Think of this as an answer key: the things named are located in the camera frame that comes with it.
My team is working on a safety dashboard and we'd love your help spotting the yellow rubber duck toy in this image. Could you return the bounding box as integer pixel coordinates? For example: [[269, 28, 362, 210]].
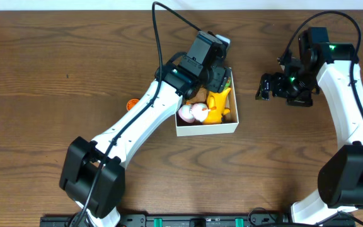
[[203, 88, 231, 125]]

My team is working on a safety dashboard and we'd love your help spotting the brown plush toy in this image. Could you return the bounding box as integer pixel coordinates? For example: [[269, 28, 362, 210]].
[[186, 87, 208, 104]]

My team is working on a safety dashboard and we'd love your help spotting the pink white snail toy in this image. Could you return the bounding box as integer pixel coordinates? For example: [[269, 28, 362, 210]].
[[177, 103, 216, 123]]

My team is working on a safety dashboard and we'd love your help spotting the orange lattice ball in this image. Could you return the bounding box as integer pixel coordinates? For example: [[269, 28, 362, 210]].
[[126, 98, 139, 111]]

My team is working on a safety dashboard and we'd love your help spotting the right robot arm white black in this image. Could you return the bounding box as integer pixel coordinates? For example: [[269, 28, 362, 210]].
[[255, 42, 363, 226]]

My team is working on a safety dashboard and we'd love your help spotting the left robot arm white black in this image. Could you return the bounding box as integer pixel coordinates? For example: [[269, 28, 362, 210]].
[[59, 61, 231, 226]]

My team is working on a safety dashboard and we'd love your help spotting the white cardboard box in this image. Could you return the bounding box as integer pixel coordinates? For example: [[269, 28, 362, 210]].
[[175, 76, 239, 137]]

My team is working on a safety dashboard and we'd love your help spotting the left black cable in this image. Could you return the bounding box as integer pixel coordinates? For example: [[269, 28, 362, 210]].
[[67, 1, 203, 227]]

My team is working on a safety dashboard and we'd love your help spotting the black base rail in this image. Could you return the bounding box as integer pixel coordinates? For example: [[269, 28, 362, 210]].
[[39, 211, 356, 227]]

